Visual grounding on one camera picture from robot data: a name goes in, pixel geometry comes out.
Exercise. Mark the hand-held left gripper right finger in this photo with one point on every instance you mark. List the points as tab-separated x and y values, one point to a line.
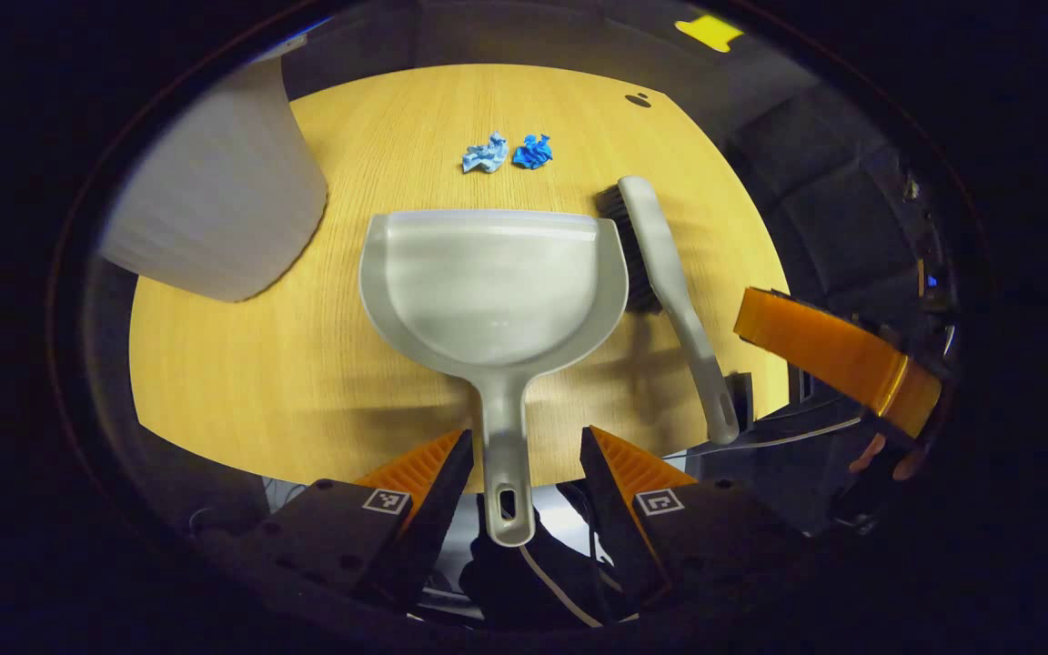
619	528

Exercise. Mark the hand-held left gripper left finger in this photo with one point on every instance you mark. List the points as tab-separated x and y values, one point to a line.
438	509

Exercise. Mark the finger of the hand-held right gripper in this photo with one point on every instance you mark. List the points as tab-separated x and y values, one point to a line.
824	350

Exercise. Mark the small grey broom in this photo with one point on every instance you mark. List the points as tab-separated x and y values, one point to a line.
660	246

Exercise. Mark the grey plastic dustpan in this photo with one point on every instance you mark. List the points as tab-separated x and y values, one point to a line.
497	291

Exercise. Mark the dark blue paper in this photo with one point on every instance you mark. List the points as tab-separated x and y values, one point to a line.
532	153

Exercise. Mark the light blue paper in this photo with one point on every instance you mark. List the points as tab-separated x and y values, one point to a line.
485	153

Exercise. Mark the white garbage bin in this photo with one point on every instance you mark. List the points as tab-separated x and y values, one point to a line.
215	200

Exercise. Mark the wooden desktop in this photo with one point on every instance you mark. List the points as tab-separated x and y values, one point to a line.
306	364

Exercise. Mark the dark clothing with pale stripe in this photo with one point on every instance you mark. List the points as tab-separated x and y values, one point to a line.
524	582

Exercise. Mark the black desk edge bracket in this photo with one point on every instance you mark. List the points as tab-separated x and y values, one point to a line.
742	396

